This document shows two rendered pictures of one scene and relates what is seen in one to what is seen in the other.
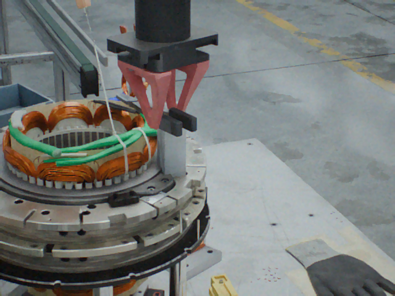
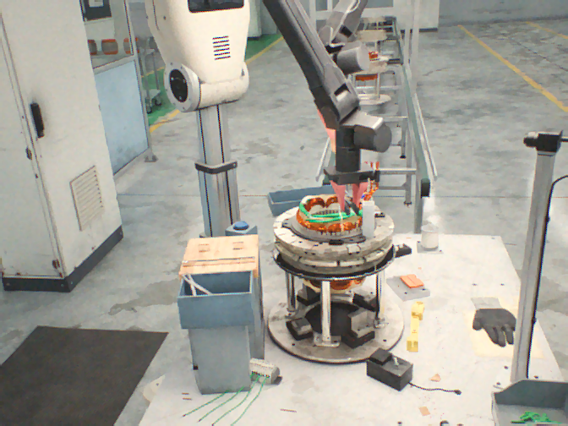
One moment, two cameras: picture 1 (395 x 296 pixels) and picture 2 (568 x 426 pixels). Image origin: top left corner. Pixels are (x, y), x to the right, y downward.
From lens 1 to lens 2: 0.58 m
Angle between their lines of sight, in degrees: 30
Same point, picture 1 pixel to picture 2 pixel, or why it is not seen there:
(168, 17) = (345, 161)
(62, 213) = (306, 243)
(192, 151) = (387, 227)
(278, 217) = (479, 281)
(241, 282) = (433, 308)
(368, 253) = not seen: hidden behind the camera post
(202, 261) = (416, 292)
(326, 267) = (485, 312)
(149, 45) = (335, 172)
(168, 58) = (343, 179)
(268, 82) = not seen: outside the picture
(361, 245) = not seen: hidden behind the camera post
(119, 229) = (330, 256)
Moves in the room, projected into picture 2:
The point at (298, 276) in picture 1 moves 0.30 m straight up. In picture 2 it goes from (468, 314) to (476, 218)
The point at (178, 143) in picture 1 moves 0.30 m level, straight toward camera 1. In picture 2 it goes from (369, 221) to (314, 275)
